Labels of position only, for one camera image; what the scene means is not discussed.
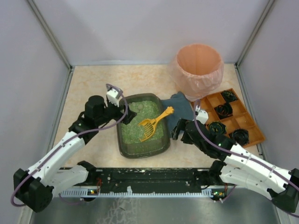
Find green litter clumps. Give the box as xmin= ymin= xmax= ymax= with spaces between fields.
xmin=129 ymin=102 xmax=144 ymax=113

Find dark grey litter box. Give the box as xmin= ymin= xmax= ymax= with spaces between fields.
xmin=117 ymin=93 xmax=170 ymax=159

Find yellow litter scoop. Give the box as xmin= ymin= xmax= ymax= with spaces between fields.
xmin=138 ymin=106 xmax=174 ymax=142

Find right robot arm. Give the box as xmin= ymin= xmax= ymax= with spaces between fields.
xmin=171 ymin=119 xmax=299 ymax=213

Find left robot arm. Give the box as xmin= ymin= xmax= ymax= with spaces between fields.
xmin=10 ymin=95 xmax=137 ymax=212

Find blue folded cloth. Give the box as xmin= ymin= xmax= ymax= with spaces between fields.
xmin=161 ymin=91 xmax=193 ymax=137

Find orange compartment tray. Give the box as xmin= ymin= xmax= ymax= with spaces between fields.
xmin=200 ymin=89 xmax=265 ymax=147

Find bin with pink bag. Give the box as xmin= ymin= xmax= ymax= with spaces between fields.
xmin=169 ymin=43 xmax=224 ymax=102

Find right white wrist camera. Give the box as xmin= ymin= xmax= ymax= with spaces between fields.
xmin=195 ymin=109 xmax=209 ymax=124

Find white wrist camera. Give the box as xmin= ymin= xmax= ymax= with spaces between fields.
xmin=195 ymin=109 xmax=209 ymax=124
xmin=106 ymin=87 xmax=123 ymax=107

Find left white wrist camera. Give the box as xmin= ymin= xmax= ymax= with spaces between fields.
xmin=106 ymin=87 xmax=123 ymax=107

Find black coiled cable middle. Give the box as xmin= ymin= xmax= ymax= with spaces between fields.
xmin=214 ymin=102 xmax=234 ymax=119

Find black coiled cable near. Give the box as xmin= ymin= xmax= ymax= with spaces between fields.
xmin=230 ymin=129 xmax=250 ymax=146

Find black coiled cable far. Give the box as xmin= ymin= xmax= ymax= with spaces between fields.
xmin=221 ymin=90 xmax=239 ymax=103

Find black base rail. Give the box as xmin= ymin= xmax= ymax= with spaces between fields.
xmin=50 ymin=167 xmax=234 ymax=203

